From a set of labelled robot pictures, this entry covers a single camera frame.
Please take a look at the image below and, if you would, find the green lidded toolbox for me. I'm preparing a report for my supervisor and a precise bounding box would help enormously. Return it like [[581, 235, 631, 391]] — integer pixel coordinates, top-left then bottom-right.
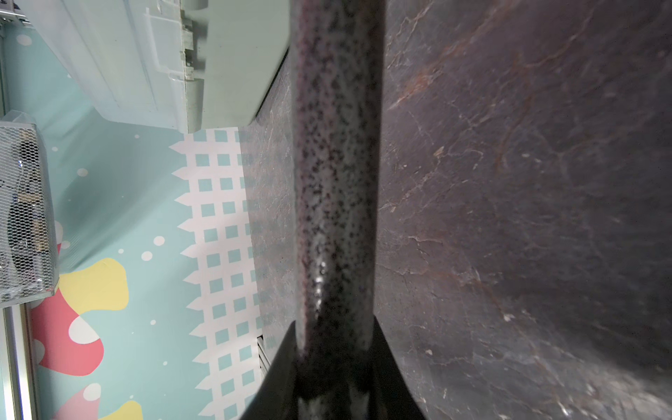
[[19, 0, 290, 134]]

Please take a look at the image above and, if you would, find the white wire wall basket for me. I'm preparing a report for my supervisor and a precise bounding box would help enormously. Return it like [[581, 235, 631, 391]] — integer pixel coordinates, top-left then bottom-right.
[[1, 110, 60, 308]]

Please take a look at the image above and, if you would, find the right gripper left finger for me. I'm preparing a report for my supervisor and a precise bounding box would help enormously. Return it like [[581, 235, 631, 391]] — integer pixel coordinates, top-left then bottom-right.
[[241, 322, 299, 420]]

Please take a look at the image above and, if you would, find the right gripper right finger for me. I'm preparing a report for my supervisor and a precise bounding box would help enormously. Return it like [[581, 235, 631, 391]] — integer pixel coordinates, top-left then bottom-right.
[[370, 318, 425, 420]]

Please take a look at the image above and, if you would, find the black pick red handle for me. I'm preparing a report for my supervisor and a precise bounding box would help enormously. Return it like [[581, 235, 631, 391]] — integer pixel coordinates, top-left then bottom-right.
[[290, 1, 386, 419]]

